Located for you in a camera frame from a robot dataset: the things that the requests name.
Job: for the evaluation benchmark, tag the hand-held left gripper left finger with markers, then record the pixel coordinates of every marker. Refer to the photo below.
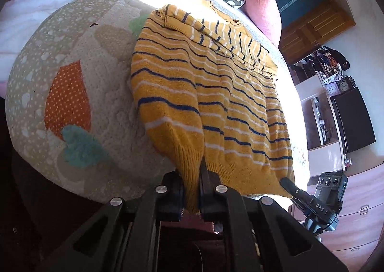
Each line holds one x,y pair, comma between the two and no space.
174,197

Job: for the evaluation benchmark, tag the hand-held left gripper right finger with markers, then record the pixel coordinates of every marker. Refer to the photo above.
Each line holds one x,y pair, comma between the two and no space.
208,194

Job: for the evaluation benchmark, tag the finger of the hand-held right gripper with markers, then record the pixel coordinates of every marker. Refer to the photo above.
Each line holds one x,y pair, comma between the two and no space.
295,192

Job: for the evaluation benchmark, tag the yellow striped knit sweater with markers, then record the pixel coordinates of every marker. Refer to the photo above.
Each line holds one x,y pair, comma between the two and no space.
216,95

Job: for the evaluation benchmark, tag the pile of dark clothes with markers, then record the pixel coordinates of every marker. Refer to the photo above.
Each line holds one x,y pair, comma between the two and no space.
330,60

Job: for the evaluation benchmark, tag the pink drawer cabinet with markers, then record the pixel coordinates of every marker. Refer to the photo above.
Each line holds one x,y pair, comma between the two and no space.
360,209

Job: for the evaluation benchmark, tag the white shelf unit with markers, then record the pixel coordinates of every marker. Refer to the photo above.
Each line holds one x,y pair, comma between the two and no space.
321,128

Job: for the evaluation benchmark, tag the black television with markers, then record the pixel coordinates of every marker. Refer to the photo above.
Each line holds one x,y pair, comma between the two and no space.
354,120

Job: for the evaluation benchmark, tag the dark mantel clock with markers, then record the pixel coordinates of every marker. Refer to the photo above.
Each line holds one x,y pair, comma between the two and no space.
345,84

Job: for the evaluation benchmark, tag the dotted patchwork quilt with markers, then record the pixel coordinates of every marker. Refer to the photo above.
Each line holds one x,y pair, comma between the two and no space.
90,95

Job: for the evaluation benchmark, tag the brown wooden door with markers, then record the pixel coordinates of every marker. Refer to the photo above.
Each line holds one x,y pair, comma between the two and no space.
312,17

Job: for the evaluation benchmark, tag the pink square pillow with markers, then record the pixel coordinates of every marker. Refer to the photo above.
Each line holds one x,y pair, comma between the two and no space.
259,8

